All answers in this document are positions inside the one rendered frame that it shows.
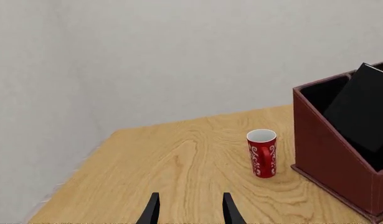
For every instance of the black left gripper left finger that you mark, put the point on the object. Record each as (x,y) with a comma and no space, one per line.
(151,211)

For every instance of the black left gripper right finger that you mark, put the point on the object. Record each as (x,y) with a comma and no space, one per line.
(231,211)

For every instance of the red patterned mug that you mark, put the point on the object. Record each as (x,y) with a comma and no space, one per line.
(262,156)

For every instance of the red-brown desk caddy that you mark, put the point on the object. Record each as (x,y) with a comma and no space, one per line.
(328,151)

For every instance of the black book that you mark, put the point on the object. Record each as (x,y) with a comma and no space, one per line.
(362,112)

